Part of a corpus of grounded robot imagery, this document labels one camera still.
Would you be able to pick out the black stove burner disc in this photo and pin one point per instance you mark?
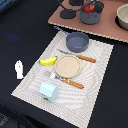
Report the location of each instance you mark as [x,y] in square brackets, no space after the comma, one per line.
[67,14]

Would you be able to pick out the black rear burner disc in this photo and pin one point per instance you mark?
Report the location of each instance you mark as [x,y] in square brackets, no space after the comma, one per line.
[76,2]

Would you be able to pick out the grey toy pan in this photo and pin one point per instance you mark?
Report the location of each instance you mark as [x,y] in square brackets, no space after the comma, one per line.
[77,41]

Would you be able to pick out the grey pot on stove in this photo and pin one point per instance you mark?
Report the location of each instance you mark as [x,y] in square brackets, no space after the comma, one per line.
[94,17]

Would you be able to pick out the beige woven placemat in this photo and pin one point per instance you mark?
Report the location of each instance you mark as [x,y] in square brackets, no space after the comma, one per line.
[71,104]

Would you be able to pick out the pink toy stove board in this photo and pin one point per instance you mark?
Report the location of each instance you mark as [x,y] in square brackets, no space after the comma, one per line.
[106,27]

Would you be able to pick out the light blue milk carton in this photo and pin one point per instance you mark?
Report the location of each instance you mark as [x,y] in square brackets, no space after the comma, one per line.
[48,91]

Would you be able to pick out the beige wooden plate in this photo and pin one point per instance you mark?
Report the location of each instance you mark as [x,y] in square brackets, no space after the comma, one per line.
[67,66]

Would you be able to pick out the red toy tomato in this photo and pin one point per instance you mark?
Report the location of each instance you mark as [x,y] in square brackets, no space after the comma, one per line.
[87,9]

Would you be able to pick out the beige bowl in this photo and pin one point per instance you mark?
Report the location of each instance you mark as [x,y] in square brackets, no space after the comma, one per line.
[122,14]

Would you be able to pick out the white toy bottle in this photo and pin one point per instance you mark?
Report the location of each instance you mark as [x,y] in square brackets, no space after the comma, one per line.
[19,69]

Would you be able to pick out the wooden handled toy fork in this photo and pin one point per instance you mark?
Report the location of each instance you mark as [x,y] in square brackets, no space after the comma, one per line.
[66,80]

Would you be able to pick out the wooden handled toy knife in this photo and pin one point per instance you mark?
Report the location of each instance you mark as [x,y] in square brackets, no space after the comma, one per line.
[78,56]

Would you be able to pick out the yellow toy banana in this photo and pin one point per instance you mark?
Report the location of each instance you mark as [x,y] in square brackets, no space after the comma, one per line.
[48,62]

